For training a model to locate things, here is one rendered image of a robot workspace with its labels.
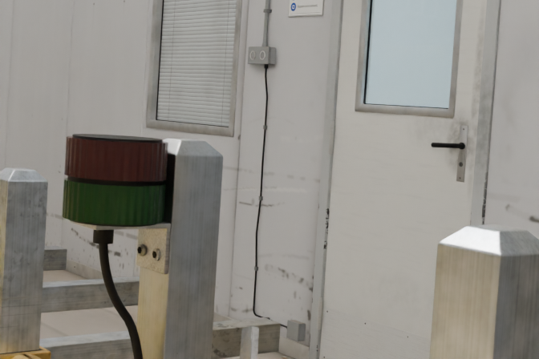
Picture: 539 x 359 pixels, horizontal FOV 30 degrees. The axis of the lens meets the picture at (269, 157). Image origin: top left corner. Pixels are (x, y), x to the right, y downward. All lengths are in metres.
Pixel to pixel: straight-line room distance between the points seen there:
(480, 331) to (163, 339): 0.25
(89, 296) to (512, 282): 0.84
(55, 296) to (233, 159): 4.01
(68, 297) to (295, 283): 3.61
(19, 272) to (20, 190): 0.07
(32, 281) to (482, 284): 0.50
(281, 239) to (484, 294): 4.43
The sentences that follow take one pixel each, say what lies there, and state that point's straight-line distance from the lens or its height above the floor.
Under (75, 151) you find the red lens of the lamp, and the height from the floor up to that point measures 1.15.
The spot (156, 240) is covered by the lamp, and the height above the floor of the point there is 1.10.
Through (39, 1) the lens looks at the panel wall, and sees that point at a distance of 7.36.
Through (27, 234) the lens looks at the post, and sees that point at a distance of 0.84.
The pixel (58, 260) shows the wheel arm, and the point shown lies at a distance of 1.47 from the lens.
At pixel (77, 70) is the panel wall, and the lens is 6.74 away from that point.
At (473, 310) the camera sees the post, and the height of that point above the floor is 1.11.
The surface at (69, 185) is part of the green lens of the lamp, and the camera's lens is 0.59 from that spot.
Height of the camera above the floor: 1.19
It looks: 3 degrees down
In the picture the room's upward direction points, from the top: 4 degrees clockwise
